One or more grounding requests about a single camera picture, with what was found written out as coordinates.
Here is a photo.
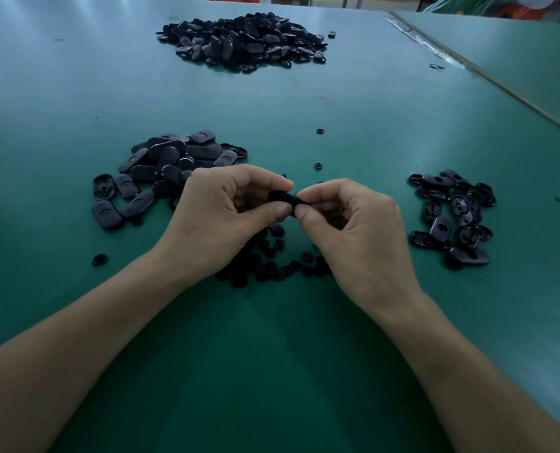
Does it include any person's left hand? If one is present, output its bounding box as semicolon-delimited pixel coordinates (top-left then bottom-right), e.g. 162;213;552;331
155;165;297;284

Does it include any person's right hand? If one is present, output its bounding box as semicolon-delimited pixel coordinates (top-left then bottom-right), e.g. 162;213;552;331
293;178;425;322

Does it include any pile of small black buttons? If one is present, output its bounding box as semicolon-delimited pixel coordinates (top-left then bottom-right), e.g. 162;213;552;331
216;221;333;289

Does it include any pile of black oval shells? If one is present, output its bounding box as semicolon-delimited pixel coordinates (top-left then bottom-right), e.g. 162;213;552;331
407;169;498;271

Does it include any person's left forearm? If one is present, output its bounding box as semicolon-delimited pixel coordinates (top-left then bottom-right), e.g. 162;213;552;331
0;250;201;453

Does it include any person's right forearm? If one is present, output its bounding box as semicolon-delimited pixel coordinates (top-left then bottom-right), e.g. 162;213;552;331
379;295;560;453

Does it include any green striped bag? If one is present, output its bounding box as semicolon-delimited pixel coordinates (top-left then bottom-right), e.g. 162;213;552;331
426;0;517;15

